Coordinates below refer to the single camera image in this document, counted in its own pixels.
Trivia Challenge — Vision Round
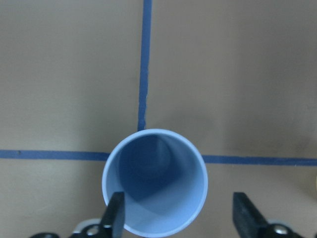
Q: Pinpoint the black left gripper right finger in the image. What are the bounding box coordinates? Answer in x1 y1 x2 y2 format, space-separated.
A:
233 192 271 238

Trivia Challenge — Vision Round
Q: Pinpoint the light blue plastic cup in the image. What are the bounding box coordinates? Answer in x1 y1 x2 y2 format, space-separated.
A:
102 129 208 238

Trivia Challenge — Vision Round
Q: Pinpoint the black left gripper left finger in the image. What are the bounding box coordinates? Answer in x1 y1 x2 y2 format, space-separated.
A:
99 192 124 238

